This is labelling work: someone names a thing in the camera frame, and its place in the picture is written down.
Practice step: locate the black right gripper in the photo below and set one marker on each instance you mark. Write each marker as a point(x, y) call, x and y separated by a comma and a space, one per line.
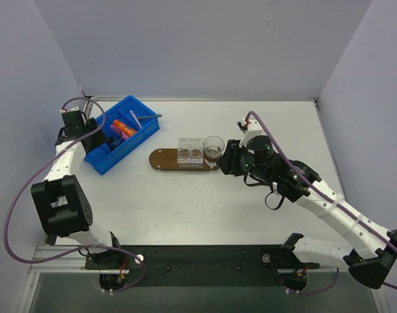
point(231, 160)

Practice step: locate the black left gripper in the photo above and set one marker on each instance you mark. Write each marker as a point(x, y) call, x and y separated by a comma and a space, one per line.
point(98, 140)

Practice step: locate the clear glass cup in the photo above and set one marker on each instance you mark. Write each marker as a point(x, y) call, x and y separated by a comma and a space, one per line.
point(213, 147)

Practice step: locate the orange toothpaste tube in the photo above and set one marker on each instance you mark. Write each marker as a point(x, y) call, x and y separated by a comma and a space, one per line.
point(123, 128)

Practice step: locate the pink toothpaste tube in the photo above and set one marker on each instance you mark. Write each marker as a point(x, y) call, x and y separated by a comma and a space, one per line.
point(121, 133)

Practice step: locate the clear textured acrylic holder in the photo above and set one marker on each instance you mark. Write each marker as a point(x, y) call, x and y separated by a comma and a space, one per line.
point(190, 153)

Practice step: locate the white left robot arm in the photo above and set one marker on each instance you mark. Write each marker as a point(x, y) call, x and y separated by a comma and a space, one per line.
point(62, 206)

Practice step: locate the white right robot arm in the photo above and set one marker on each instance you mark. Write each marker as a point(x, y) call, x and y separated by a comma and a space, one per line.
point(370, 250)

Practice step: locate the brown wooden oval tray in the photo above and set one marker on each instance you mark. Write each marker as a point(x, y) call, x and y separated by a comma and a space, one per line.
point(167, 160)

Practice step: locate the blue plastic divided bin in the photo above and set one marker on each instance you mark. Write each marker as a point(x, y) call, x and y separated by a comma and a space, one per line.
point(102, 159)

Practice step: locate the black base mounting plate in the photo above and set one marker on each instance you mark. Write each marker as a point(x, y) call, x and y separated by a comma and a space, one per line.
point(199, 265)

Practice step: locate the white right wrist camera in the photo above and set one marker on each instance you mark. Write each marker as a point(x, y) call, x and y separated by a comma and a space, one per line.
point(250, 129)

